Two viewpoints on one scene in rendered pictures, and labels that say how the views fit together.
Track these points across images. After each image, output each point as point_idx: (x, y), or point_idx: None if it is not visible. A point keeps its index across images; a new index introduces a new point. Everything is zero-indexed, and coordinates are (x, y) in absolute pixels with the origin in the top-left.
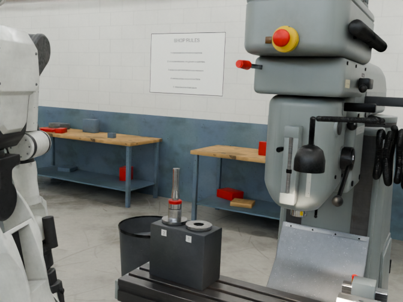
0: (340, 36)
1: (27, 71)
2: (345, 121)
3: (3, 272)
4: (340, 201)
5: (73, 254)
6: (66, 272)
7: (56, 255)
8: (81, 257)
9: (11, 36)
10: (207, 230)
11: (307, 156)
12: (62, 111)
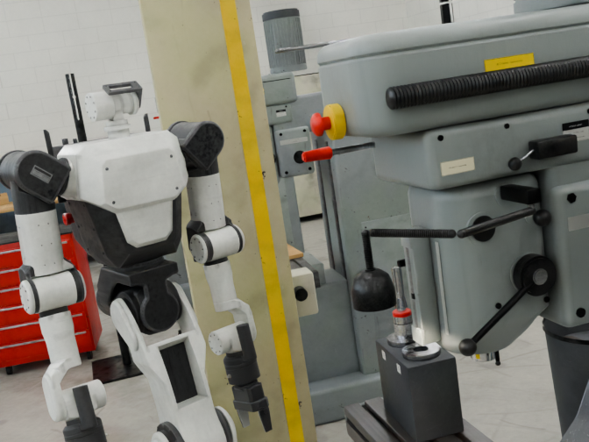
0: (380, 112)
1: (159, 178)
2: (405, 236)
3: (158, 383)
4: (465, 348)
5: (537, 351)
6: (511, 377)
7: (512, 350)
8: (546, 357)
9: (132, 148)
10: (423, 360)
11: (354, 287)
12: None
